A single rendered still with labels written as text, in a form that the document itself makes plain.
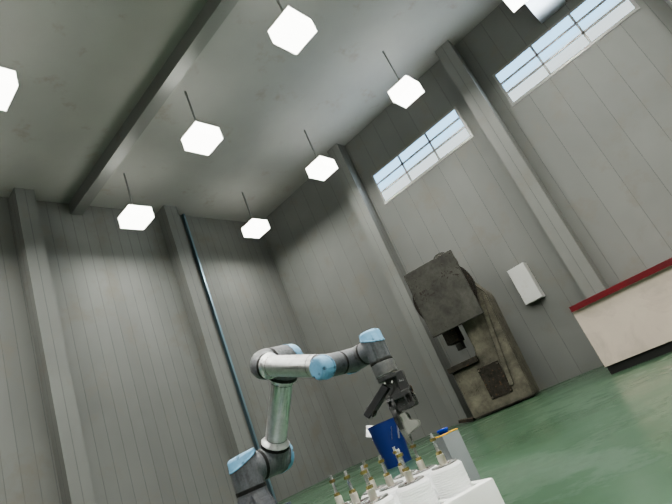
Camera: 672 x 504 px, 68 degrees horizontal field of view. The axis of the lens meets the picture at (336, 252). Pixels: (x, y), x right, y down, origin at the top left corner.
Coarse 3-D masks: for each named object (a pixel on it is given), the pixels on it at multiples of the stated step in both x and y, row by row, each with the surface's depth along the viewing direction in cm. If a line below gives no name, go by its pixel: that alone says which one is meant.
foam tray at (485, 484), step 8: (480, 480) 136; (488, 480) 132; (472, 488) 130; (480, 488) 130; (488, 488) 131; (496, 488) 132; (456, 496) 128; (464, 496) 128; (472, 496) 128; (480, 496) 129; (488, 496) 130; (496, 496) 131
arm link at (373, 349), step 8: (376, 328) 161; (360, 336) 160; (368, 336) 158; (376, 336) 158; (360, 344) 162; (368, 344) 158; (376, 344) 157; (384, 344) 158; (360, 352) 160; (368, 352) 158; (376, 352) 156; (384, 352) 157; (368, 360) 159; (376, 360) 156
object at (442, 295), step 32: (448, 256) 785; (416, 288) 804; (448, 288) 778; (480, 288) 787; (448, 320) 771; (480, 320) 776; (480, 352) 769; (512, 352) 746; (480, 384) 762; (512, 384) 738; (480, 416) 758
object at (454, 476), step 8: (456, 464) 134; (432, 472) 136; (440, 472) 134; (448, 472) 133; (456, 472) 133; (464, 472) 135; (440, 480) 133; (448, 480) 132; (456, 480) 132; (464, 480) 133; (440, 488) 133; (448, 488) 132; (456, 488) 132; (464, 488) 132; (440, 496) 134; (448, 496) 132
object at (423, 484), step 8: (424, 480) 129; (400, 488) 130; (408, 488) 128; (416, 488) 127; (424, 488) 128; (432, 488) 130; (400, 496) 129; (408, 496) 127; (416, 496) 127; (424, 496) 127; (432, 496) 128
